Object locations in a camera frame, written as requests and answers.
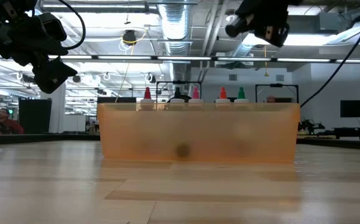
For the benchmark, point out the person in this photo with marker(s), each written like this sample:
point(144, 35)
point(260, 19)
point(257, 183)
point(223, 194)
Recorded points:
point(271, 99)
point(10, 124)

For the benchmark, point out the pink-capped food coloring bottle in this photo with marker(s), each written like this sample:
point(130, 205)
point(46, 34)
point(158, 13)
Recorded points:
point(196, 95)

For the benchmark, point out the black ceiling device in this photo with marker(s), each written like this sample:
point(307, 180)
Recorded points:
point(129, 37)

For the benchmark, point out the black-capped food coloring bottle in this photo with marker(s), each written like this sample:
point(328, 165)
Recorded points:
point(177, 94)

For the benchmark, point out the black cabinet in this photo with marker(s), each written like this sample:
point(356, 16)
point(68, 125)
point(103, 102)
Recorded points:
point(35, 116)

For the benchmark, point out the black background desk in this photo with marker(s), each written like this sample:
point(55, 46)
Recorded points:
point(353, 130)

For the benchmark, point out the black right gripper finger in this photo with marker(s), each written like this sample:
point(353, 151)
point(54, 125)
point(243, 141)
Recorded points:
point(263, 12)

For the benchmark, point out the small black background robot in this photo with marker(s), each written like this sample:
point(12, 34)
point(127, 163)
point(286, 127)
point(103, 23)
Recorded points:
point(310, 127)

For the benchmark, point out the translucent orange plastic tray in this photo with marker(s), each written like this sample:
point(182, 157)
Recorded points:
point(245, 137)

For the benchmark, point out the orange-capped food coloring bottle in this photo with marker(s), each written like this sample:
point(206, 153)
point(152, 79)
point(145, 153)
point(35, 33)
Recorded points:
point(223, 95)

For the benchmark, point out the black background rig frame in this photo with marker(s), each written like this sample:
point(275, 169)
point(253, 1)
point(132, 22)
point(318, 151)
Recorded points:
point(179, 82)
point(276, 85)

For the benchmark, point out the red-capped food coloring bottle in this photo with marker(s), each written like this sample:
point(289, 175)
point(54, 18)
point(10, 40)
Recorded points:
point(147, 95)

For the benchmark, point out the silver ventilation duct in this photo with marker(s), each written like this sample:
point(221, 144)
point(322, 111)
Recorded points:
point(173, 28)

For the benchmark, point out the green-capped food coloring bottle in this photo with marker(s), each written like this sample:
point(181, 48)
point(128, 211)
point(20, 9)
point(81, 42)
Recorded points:
point(241, 95)

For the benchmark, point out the black background monitor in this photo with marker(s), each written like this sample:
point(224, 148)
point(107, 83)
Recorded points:
point(353, 109)

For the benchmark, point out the long ceiling light bar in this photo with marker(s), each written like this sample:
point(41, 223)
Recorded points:
point(182, 58)

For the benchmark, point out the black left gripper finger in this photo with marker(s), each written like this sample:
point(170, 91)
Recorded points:
point(52, 76)
point(53, 28)

